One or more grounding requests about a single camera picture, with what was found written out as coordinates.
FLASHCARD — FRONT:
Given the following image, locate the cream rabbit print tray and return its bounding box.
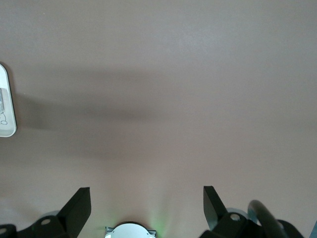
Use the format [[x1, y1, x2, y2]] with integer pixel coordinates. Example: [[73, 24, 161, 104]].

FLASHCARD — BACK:
[[0, 61, 17, 138]]

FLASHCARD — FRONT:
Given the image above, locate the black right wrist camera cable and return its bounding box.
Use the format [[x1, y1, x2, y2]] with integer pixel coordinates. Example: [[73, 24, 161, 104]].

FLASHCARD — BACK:
[[247, 199, 285, 238]]

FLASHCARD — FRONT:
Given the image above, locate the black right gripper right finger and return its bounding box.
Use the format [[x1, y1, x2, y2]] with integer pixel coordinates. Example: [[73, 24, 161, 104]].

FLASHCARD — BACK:
[[199, 185, 304, 238]]

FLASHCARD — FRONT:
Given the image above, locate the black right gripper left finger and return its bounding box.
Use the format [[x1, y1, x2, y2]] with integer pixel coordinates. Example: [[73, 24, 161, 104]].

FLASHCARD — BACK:
[[0, 187, 92, 238]]

